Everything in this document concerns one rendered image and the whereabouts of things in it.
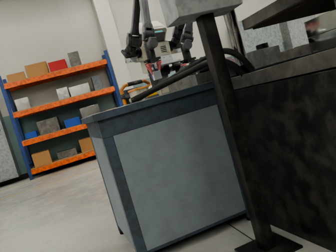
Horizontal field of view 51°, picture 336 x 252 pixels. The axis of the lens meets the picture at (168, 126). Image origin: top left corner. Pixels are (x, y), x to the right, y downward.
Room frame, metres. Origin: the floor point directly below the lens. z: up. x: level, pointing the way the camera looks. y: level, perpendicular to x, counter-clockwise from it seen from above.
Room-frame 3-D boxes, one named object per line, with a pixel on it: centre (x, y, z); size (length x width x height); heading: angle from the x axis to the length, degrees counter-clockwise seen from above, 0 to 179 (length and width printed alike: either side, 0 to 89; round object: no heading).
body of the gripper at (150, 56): (2.31, -0.02, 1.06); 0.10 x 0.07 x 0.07; 107
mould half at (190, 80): (2.28, -0.27, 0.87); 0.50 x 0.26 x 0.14; 17
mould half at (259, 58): (2.47, -0.59, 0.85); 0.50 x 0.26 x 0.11; 35
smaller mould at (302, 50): (2.54, -1.04, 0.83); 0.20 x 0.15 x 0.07; 17
